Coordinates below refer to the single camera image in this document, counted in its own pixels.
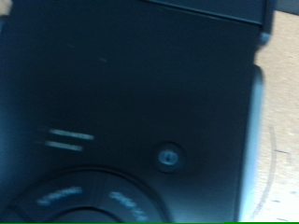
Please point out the dark grey back panel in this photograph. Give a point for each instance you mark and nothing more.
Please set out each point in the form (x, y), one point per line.
(288, 5)

